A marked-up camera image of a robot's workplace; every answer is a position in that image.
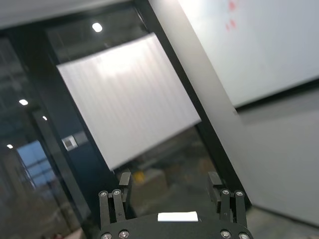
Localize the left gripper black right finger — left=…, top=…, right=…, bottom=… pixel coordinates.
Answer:
left=208, top=171, right=248, bottom=225

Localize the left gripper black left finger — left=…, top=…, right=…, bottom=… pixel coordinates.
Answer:
left=98, top=171, right=133, bottom=226

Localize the yellow round container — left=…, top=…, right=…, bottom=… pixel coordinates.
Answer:
left=133, top=171, right=145, bottom=184

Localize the dark tall column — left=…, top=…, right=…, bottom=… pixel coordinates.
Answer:
left=62, top=129, right=118, bottom=225

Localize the white frosted glass panel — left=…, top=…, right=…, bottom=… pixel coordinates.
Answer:
left=56, top=32, right=202, bottom=171

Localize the grey wall switch plate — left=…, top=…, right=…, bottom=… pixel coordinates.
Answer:
left=62, top=131, right=88, bottom=150

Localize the black partition post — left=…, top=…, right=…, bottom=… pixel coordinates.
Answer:
left=134, top=0, right=252, bottom=210

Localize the black wall rail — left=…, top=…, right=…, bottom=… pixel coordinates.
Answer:
left=234, top=78, right=319, bottom=109

